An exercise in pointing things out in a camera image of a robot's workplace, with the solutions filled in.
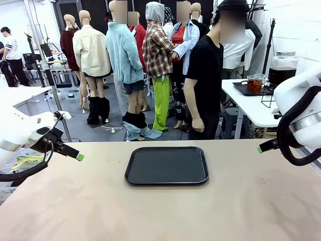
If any black wire stand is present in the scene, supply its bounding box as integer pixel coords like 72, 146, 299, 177
260, 82, 276, 108

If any mannequin in plaid shirt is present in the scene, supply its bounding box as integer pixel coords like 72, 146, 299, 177
142, 2, 176, 133

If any mannequin in cream jacket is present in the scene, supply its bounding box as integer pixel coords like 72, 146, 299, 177
72, 10, 112, 126

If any slanted silver metal pole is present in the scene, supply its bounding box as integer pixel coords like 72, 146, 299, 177
25, 0, 73, 143

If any person's right forearm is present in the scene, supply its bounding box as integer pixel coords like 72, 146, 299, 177
184, 96, 202, 122

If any glass drink dispenser jar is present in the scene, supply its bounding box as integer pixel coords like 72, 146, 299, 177
267, 51, 299, 87

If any mannequin in blue shirt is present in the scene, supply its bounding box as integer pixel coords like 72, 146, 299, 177
172, 1, 201, 129

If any mannequin in blue fleece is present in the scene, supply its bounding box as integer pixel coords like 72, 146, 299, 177
105, 0, 163, 142

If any black monitor stand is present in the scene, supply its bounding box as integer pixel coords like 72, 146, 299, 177
24, 32, 55, 88

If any mannequin in white shirt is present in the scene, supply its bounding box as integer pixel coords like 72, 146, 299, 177
222, 25, 256, 71

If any person's right hand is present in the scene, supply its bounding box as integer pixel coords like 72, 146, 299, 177
191, 117, 205, 134

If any black plastic serving tray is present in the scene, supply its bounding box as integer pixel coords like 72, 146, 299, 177
124, 146, 210, 186

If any mannequin with black sleeves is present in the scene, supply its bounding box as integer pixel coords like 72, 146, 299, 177
244, 17, 263, 51

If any mannequin in black jacket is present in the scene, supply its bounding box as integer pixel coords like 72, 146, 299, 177
190, 2, 211, 38

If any mannequin in maroon coat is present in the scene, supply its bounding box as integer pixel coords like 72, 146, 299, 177
60, 14, 82, 113

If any mannequin in red jacket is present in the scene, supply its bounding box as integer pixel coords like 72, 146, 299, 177
127, 11, 147, 73

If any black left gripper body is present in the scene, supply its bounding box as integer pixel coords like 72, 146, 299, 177
30, 129, 65, 154

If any white side table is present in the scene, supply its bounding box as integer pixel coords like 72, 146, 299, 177
222, 78, 321, 146

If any person in black t-shirt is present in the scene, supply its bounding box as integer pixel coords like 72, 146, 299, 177
183, 0, 249, 141

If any yellow green plastic bag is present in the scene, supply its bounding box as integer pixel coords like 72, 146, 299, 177
11, 154, 45, 169

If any black tray with handles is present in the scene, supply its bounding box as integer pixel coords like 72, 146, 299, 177
232, 80, 274, 97

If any black tripod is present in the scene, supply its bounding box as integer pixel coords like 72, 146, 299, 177
262, 18, 277, 76

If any person in white t-shirt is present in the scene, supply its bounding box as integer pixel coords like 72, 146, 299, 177
0, 26, 30, 87

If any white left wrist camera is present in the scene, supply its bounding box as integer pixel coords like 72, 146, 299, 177
53, 110, 72, 121

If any dark stool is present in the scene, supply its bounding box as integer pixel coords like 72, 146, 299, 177
222, 107, 243, 140

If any white work table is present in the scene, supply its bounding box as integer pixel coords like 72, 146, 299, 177
0, 86, 53, 108

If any mannequin with bucket hat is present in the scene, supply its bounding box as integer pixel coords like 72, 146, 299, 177
163, 7, 176, 38

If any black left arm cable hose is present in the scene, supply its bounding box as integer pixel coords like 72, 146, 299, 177
0, 139, 55, 187

